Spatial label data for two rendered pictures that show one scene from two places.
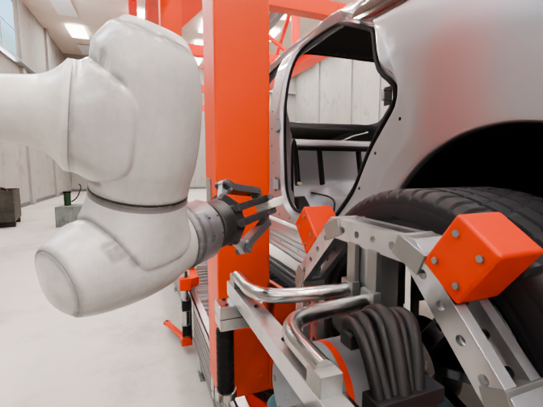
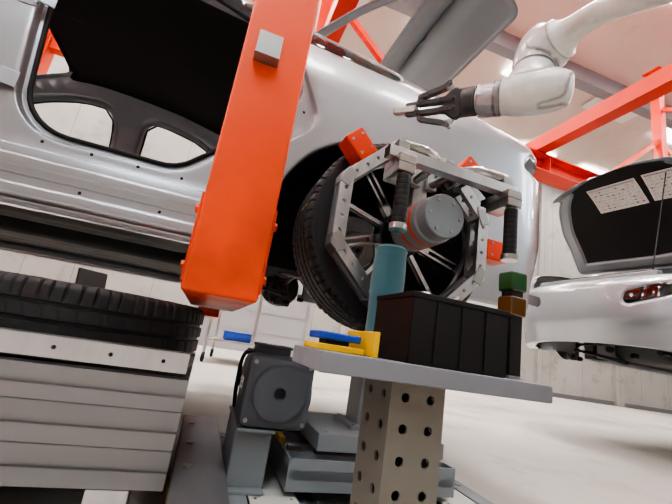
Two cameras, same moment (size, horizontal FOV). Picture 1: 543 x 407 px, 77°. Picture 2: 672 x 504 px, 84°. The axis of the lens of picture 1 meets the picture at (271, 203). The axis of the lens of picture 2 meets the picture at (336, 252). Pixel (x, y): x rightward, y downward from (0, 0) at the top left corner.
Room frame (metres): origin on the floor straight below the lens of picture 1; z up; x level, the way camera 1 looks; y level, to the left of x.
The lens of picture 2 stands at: (0.73, 0.95, 0.46)
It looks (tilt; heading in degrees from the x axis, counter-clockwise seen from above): 14 degrees up; 274
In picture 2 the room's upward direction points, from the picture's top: 9 degrees clockwise
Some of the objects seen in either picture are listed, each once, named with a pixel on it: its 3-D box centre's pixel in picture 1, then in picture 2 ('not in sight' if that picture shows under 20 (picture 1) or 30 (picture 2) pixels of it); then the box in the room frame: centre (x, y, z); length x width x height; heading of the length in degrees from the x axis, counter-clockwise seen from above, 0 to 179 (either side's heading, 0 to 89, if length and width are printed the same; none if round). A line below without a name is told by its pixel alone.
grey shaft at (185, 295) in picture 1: (186, 308); not in sight; (2.12, 0.56, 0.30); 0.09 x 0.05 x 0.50; 21
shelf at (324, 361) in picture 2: not in sight; (420, 373); (0.60, 0.26, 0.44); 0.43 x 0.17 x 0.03; 21
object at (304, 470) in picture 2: not in sight; (352, 456); (0.67, -0.34, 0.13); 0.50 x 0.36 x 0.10; 21
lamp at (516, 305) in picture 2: not in sight; (511, 306); (0.41, 0.18, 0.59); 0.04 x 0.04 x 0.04; 21
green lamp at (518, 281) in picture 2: not in sight; (512, 282); (0.41, 0.18, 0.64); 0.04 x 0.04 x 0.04; 21
